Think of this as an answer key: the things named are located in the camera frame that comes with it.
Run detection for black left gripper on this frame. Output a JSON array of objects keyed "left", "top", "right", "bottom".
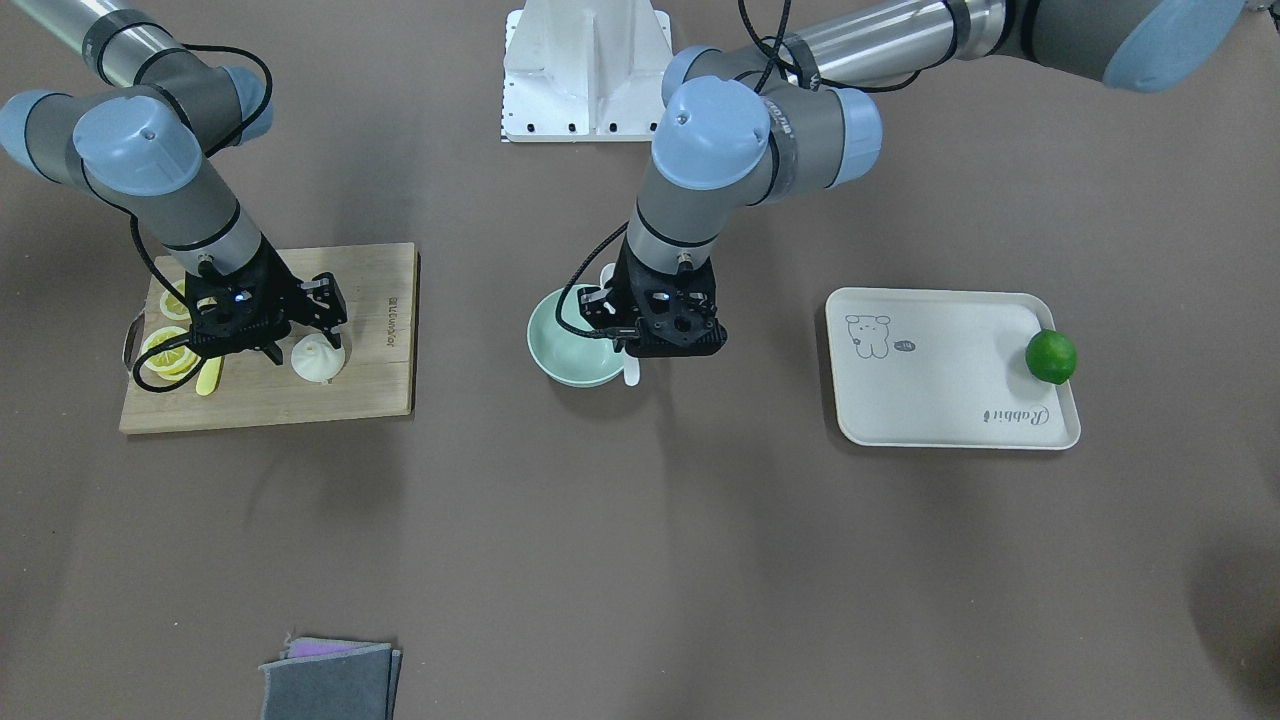
[{"left": 579, "top": 245, "right": 727, "bottom": 357}]

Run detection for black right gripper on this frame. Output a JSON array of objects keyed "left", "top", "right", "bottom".
[{"left": 186, "top": 241, "right": 348, "bottom": 363}]

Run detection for white steamed bun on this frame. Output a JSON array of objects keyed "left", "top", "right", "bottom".
[{"left": 291, "top": 333, "right": 346, "bottom": 383}]

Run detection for white ceramic soup spoon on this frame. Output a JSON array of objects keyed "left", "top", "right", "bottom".
[{"left": 599, "top": 263, "right": 641, "bottom": 387}]

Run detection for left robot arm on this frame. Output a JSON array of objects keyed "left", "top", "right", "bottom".
[{"left": 559, "top": 1, "right": 1243, "bottom": 357}]

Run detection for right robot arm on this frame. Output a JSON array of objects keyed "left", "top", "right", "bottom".
[{"left": 3, "top": 1, "right": 347, "bottom": 363}]

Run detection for mint green bowl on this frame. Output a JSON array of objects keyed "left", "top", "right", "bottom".
[{"left": 527, "top": 288, "right": 622, "bottom": 388}]

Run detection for bamboo cutting board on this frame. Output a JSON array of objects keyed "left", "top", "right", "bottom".
[{"left": 119, "top": 242, "right": 419, "bottom": 436}]

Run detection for yellow plastic knife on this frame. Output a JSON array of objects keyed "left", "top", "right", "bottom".
[{"left": 195, "top": 356, "right": 224, "bottom": 397}]

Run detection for single lemon slice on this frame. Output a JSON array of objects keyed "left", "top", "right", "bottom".
[{"left": 157, "top": 290, "right": 191, "bottom": 322}]

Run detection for stacked lemon slices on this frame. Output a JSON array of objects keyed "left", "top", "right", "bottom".
[{"left": 143, "top": 325, "right": 202, "bottom": 380}]

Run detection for cream rabbit serving tray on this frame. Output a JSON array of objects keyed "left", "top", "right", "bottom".
[{"left": 824, "top": 287, "right": 1082, "bottom": 450}]

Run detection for grey folded cloth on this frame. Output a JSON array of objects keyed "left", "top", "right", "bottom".
[{"left": 260, "top": 637, "right": 402, "bottom": 719}]

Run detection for green lime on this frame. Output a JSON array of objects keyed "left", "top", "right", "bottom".
[{"left": 1024, "top": 328, "right": 1078, "bottom": 386}]

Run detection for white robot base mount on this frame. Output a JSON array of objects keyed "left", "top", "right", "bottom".
[{"left": 500, "top": 1, "right": 673, "bottom": 143}]

